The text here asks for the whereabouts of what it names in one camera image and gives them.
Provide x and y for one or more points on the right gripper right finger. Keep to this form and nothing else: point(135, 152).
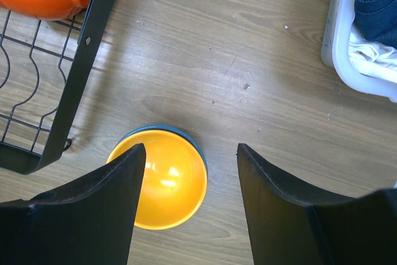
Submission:
point(291, 221)

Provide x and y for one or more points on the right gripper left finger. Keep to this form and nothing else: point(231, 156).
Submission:
point(89, 220)

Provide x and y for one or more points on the yellow orange bowl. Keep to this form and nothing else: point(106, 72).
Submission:
point(175, 179)

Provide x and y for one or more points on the blue bowl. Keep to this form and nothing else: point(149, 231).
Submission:
point(172, 129)

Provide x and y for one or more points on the white plastic basket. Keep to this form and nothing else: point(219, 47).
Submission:
point(334, 52)

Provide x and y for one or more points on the white cloth in basket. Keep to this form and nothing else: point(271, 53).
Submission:
point(372, 59)

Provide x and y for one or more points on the dark blue jeans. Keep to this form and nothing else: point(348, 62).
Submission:
point(376, 20)

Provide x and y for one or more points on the black wire dish rack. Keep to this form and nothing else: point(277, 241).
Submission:
point(45, 65)

